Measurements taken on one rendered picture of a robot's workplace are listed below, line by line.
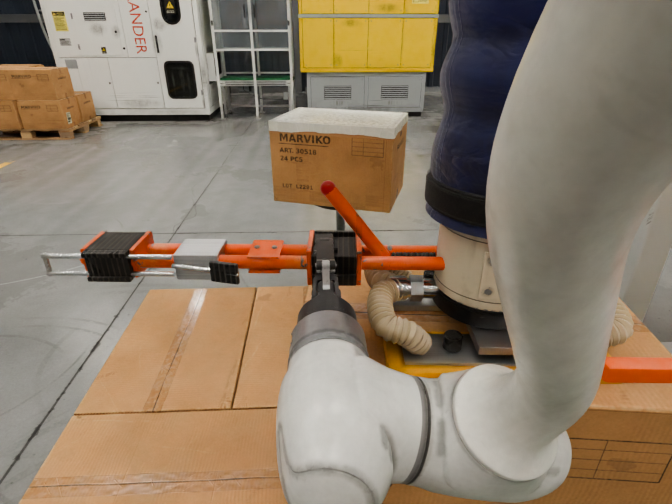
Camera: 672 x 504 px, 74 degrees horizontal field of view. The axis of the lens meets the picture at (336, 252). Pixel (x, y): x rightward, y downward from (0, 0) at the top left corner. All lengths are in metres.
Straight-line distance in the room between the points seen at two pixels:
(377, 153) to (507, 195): 1.89
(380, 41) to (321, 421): 7.68
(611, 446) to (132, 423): 1.02
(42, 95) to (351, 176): 5.79
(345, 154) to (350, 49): 5.86
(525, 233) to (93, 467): 1.13
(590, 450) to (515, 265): 0.60
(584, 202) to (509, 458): 0.29
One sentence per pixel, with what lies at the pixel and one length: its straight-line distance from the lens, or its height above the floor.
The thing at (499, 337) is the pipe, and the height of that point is 1.01.
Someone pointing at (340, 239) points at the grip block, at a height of 1.11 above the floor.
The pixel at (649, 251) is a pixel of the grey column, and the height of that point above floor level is 0.58.
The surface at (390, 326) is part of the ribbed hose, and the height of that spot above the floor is 1.03.
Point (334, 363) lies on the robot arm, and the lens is 0.43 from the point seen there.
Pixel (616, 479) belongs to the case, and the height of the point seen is 0.82.
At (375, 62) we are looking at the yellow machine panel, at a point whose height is 0.87.
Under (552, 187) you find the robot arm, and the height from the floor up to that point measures 1.37.
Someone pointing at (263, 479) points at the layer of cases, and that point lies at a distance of 1.09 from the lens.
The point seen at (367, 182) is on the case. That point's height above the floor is 0.76.
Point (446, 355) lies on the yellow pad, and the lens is 0.70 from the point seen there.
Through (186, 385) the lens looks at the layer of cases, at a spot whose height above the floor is 0.54.
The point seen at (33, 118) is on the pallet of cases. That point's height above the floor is 0.29.
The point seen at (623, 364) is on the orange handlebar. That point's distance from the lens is 0.57.
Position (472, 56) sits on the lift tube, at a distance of 0.60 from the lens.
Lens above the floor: 1.42
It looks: 27 degrees down
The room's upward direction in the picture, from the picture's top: straight up
